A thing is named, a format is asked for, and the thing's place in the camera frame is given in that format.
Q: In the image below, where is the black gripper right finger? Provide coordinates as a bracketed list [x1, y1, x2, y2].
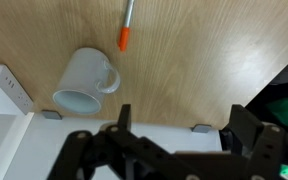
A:
[218, 104, 288, 180]

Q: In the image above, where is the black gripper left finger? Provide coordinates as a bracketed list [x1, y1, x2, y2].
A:
[46, 103, 187, 180]

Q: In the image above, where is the orange and silver pen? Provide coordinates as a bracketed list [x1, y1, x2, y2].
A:
[117, 0, 137, 53]

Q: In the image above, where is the green bag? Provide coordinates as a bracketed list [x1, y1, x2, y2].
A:
[264, 96, 288, 130]

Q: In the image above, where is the white ceramic mug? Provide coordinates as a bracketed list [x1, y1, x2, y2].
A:
[51, 47, 122, 117]

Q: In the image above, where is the white power strip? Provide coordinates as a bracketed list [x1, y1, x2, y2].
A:
[0, 62, 35, 116]

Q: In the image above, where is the grey table clamp bracket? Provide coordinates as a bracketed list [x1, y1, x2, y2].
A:
[41, 109, 64, 121]
[190, 123, 214, 135]

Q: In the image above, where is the white angled post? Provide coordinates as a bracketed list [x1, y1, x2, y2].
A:
[0, 99, 36, 180]

